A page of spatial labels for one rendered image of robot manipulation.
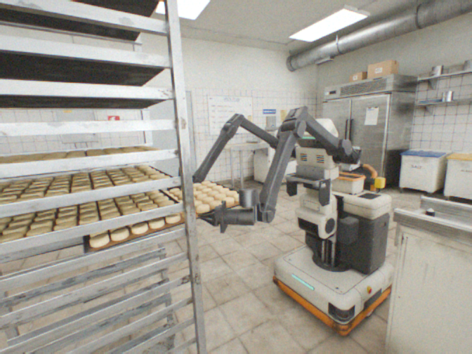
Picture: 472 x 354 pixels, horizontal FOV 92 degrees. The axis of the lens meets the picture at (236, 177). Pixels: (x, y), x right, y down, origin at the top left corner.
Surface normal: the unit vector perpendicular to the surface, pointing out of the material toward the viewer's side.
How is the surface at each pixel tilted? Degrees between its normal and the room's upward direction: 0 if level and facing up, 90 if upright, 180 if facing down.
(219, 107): 90
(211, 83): 90
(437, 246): 90
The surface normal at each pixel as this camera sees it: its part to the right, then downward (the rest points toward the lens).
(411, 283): -0.85, 0.15
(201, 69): 0.48, 0.17
